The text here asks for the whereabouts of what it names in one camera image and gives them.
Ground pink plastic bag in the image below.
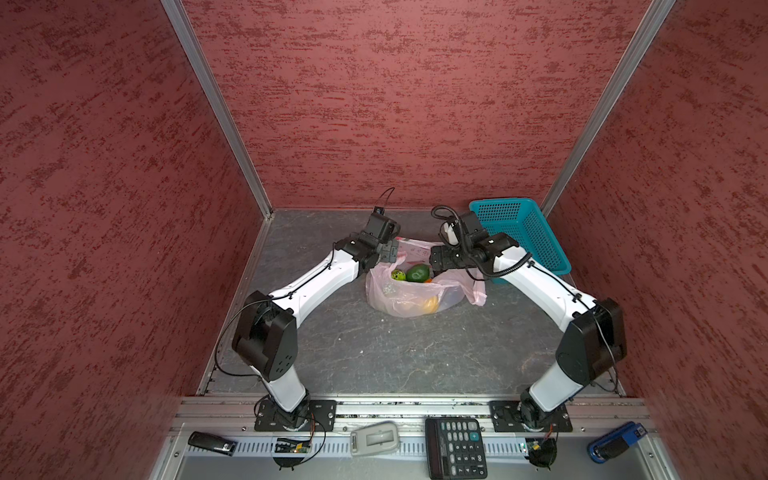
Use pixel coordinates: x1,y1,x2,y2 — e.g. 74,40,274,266
366,237,487,318

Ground teal plastic perforated basket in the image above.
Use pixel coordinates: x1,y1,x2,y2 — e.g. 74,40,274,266
469,198,571,276

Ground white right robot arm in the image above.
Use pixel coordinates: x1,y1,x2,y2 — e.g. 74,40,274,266
430,226,628,431

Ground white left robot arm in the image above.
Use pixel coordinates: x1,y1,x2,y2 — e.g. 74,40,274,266
232,235,399,430

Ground yellow fruit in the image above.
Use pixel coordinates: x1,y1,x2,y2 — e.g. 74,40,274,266
416,296,440,315

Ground dark green avocado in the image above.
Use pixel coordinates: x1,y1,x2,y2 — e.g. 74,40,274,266
405,264,431,283

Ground grey plastic device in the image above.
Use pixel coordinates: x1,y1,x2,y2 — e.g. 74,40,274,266
350,421,400,457

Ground black calculator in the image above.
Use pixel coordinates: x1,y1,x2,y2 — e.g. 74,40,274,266
424,417,488,480

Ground left circuit board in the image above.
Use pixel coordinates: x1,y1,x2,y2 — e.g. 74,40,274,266
274,437,313,455

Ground blue black device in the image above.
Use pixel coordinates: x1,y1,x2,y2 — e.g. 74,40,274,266
587,421,648,464

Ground black small device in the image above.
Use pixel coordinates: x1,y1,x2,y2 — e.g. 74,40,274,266
187,431,238,457

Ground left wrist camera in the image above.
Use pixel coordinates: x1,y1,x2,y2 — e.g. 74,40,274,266
363,206,400,244

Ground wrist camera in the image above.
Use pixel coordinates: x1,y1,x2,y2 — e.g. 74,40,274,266
363,206,400,244
439,211,489,248

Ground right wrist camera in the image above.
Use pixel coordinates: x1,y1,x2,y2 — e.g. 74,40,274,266
439,211,489,248

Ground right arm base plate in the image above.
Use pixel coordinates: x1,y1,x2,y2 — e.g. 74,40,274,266
488,400,574,434

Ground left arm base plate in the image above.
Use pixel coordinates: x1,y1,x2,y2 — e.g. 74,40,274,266
253,398,337,432

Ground aluminium front rail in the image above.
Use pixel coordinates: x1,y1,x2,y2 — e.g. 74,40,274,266
171,395,658,434

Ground aluminium corner post left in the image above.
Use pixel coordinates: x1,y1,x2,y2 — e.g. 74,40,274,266
161,0,274,221

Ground aluminium corner post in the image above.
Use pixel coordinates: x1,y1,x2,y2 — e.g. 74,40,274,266
161,0,274,221
540,0,676,217

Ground aluminium corner post right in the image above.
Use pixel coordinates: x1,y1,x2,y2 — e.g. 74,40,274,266
540,0,676,217

